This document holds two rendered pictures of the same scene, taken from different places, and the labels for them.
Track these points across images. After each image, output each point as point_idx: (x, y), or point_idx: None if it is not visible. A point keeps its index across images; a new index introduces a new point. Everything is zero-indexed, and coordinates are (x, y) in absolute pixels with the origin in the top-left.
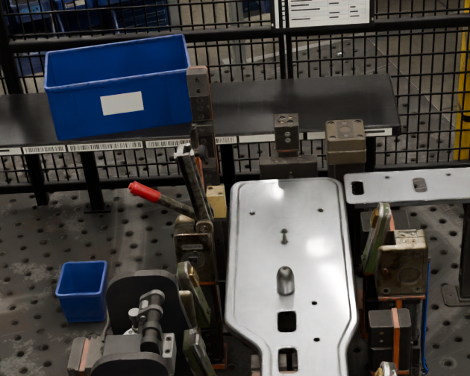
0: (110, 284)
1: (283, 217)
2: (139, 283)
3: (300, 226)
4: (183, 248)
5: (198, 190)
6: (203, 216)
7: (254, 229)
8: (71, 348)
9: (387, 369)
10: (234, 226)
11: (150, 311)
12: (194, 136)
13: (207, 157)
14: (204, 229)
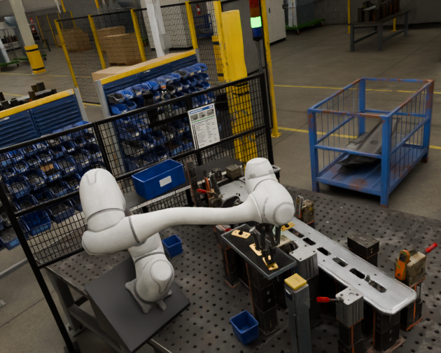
0: (222, 204)
1: (233, 191)
2: (230, 200)
3: (239, 191)
4: (215, 205)
5: (217, 184)
6: (219, 192)
7: (228, 196)
8: (217, 227)
9: (299, 196)
10: (222, 197)
11: (241, 202)
12: (206, 173)
13: (218, 173)
14: (220, 197)
